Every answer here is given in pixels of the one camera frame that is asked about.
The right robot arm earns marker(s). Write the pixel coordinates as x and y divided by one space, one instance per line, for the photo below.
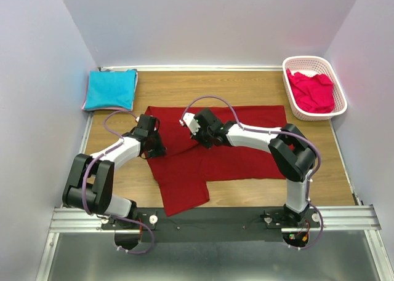
290 150

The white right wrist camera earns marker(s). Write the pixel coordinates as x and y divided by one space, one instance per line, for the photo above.
188 120

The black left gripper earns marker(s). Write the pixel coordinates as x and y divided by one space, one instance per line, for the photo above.
160 149

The pink plastic laundry basket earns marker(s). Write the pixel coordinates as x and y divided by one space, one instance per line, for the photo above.
310 66

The magenta t-shirt in basket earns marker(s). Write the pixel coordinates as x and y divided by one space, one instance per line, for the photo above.
312 94

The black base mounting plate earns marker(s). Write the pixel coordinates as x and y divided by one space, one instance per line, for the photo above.
224 224

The folded cyan t-shirt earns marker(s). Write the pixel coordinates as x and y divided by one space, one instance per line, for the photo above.
120 82

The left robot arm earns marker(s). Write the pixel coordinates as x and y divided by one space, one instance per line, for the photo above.
89 185

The dark red t-shirt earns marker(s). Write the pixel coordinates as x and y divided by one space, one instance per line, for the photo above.
183 172

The front aluminium rail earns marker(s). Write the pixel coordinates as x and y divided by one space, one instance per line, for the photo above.
335 218

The aluminium table edge rail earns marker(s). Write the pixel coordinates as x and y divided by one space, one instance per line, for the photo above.
162 68

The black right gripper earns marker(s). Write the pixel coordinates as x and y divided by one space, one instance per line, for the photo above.
207 145

